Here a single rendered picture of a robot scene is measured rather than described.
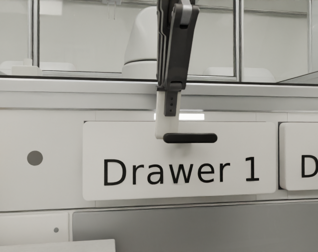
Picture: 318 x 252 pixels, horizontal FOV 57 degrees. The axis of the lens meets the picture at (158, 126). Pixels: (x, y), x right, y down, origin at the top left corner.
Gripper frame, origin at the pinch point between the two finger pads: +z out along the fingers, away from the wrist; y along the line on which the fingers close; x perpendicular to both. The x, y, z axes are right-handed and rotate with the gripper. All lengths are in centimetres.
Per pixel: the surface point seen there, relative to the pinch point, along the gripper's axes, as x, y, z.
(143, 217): -2.7, -0.1, 16.8
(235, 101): 12.4, -6.1, -0.3
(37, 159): -18.1, -3.2, 8.2
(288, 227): 21.7, 0.8, 19.5
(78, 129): -12.4, -4.8, 4.0
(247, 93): 14.4, -6.5, -1.5
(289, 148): 20.8, -2.1, 6.3
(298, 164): 22.5, -1.2, 8.7
